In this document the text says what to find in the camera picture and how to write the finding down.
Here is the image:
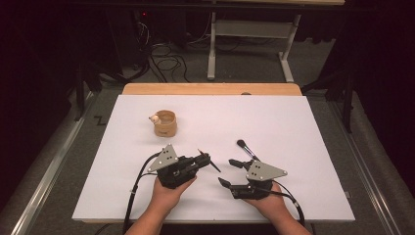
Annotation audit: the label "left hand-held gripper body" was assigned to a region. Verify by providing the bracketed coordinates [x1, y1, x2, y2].
[147, 143, 198, 190]

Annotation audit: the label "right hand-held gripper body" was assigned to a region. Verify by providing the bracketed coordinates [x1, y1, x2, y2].
[229, 160, 289, 201]

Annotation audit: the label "thin black makeup brush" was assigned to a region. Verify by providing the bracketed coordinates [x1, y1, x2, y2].
[197, 148, 222, 173]

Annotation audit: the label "fluffy black makeup brush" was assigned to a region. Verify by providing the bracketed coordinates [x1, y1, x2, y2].
[236, 139, 261, 163]

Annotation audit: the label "round wooden brush holder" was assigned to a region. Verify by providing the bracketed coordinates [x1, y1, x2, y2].
[148, 109, 178, 138]

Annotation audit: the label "person's right hand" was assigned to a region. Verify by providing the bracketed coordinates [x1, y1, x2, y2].
[242, 181, 292, 222]

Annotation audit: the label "person's left hand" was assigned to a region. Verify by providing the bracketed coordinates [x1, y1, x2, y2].
[150, 175, 199, 217]

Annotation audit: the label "white table board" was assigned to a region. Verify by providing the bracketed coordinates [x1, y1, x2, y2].
[71, 94, 356, 224]

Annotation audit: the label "wooden table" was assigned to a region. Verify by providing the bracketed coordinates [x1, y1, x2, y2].
[121, 82, 303, 97]

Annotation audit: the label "black metal stand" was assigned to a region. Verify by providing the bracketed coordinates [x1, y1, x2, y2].
[301, 70, 355, 134]
[72, 62, 103, 122]

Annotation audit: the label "right hand-held gripper cable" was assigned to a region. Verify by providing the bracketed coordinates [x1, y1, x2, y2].
[269, 180, 306, 227]

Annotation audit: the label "hand-held gripper cable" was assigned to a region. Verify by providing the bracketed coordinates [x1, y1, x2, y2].
[269, 180, 306, 227]
[122, 152, 162, 235]

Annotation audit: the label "left hand-held gripper cable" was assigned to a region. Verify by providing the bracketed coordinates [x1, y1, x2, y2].
[122, 152, 162, 235]

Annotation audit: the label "black floor cables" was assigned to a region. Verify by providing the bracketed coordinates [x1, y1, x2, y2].
[131, 19, 192, 84]

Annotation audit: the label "metal floor rail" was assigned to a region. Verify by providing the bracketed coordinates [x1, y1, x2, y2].
[11, 92, 96, 235]
[326, 97, 403, 235]

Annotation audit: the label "white metal desk frame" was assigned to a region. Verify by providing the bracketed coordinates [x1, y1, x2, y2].
[207, 11, 302, 83]

